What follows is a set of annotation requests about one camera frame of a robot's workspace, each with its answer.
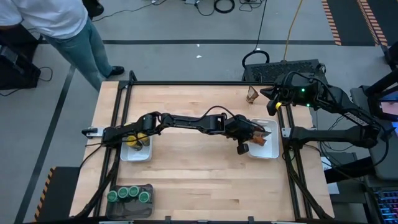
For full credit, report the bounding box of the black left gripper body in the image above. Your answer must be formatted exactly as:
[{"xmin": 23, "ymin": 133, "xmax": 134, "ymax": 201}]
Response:
[{"xmin": 224, "ymin": 114, "xmax": 265, "ymax": 142}]

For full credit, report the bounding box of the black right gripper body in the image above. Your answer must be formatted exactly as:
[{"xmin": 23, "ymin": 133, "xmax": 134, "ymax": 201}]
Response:
[{"xmin": 278, "ymin": 79, "xmax": 320, "ymax": 109}]

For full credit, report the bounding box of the taco seasoning mix packet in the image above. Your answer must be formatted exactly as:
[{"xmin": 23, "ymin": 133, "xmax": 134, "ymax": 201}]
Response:
[
  {"xmin": 248, "ymin": 129, "xmax": 272, "ymax": 147},
  {"xmin": 245, "ymin": 85, "xmax": 260, "ymax": 105}
]

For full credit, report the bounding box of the yellow lid spice jar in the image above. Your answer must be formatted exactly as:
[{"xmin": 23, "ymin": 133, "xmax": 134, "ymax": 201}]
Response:
[
  {"xmin": 137, "ymin": 132, "xmax": 151, "ymax": 146},
  {"xmin": 126, "ymin": 135, "xmax": 144, "ymax": 152}
]

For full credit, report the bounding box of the black perforated computer case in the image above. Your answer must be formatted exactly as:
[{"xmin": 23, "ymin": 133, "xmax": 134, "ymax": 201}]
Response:
[{"xmin": 242, "ymin": 58, "xmax": 330, "ymax": 92}]

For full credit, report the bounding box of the white plastic bin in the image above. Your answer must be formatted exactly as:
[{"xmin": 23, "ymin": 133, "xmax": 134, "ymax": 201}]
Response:
[
  {"xmin": 248, "ymin": 118, "xmax": 280, "ymax": 160},
  {"xmin": 119, "ymin": 120, "xmax": 154, "ymax": 162}
]

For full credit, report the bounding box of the black mat with hazard stripes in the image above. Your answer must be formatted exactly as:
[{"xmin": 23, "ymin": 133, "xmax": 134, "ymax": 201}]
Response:
[
  {"xmin": 321, "ymin": 0, "xmax": 389, "ymax": 47},
  {"xmin": 33, "ymin": 166, "xmax": 81, "ymax": 222}
]

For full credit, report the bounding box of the black desk monitor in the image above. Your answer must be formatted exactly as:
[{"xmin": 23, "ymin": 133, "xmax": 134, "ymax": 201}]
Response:
[{"xmin": 362, "ymin": 70, "xmax": 398, "ymax": 123}]

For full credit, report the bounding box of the grey side desk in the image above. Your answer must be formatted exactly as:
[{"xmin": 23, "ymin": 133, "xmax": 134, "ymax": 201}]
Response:
[{"xmin": 350, "ymin": 86, "xmax": 398, "ymax": 181}]

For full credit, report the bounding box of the translucent grey plastic bin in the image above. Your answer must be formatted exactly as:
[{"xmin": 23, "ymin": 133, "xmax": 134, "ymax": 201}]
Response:
[{"xmin": 105, "ymin": 183, "xmax": 155, "ymax": 220}]

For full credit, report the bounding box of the RGB backlit keyboard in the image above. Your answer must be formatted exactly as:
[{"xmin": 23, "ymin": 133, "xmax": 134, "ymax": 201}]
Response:
[{"xmin": 373, "ymin": 189, "xmax": 398, "ymax": 224}]

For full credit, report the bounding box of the person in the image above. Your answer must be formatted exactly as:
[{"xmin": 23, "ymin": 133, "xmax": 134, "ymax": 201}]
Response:
[{"xmin": 0, "ymin": 0, "xmax": 125, "ymax": 91}]

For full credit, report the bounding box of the black equipment cabinet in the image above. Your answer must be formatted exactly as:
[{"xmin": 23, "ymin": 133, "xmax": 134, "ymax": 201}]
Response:
[{"xmin": 0, "ymin": 24, "xmax": 43, "ymax": 91}]

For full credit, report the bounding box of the thin dark looped cable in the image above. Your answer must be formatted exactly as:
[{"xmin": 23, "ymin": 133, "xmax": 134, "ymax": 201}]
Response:
[
  {"xmin": 201, "ymin": 105, "xmax": 237, "ymax": 121},
  {"xmin": 281, "ymin": 70, "xmax": 329, "ymax": 94}
]

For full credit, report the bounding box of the black aluminium table frame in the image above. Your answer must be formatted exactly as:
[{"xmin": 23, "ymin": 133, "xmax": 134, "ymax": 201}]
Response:
[{"xmin": 70, "ymin": 70, "xmax": 335, "ymax": 224}]

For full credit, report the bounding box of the black hanging cable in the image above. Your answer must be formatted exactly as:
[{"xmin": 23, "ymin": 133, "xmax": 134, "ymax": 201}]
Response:
[{"xmin": 241, "ymin": 0, "xmax": 271, "ymax": 69}]

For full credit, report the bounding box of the yellow hanging cable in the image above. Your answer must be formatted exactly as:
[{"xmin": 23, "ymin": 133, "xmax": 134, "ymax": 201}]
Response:
[{"xmin": 282, "ymin": 0, "xmax": 304, "ymax": 62}]

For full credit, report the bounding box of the black coiled floor cable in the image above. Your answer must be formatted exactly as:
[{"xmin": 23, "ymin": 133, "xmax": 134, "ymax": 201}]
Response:
[{"xmin": 213, "ymin": 0, "xmax": 236, "ymax": 14}]

